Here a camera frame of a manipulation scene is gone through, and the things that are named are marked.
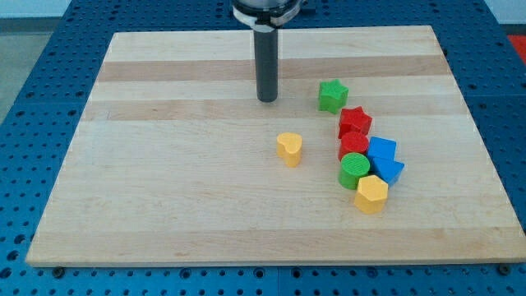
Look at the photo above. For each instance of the red cylinder block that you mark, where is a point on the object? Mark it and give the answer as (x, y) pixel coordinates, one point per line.
(353, 142)

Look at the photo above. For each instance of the blue triangle block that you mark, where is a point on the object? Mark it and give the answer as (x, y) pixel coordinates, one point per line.
(387, 170)

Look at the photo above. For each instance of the yellow hexagon block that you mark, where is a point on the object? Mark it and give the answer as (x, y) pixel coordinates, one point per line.
(371, 195)

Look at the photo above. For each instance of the red star block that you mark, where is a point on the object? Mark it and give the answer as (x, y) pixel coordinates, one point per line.
(354, 120)

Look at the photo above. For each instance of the yellow heart block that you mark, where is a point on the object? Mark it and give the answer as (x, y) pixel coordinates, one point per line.
(289, 148)

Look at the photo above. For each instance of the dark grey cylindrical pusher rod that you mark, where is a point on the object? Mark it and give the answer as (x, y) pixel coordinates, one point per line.
(266, 64)

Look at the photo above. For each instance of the green cylinder block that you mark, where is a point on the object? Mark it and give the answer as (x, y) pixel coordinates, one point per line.
(353, 166)

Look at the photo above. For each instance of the blue cube block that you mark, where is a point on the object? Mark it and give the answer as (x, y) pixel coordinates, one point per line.
(381, 148)

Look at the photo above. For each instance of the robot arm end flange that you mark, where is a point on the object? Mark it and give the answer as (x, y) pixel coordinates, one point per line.
(272, 13)

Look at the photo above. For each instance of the light wooden board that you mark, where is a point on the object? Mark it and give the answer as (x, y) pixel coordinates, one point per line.
(174, 162)

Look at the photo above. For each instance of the green star block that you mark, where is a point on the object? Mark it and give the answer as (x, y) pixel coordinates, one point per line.
(332, 96)

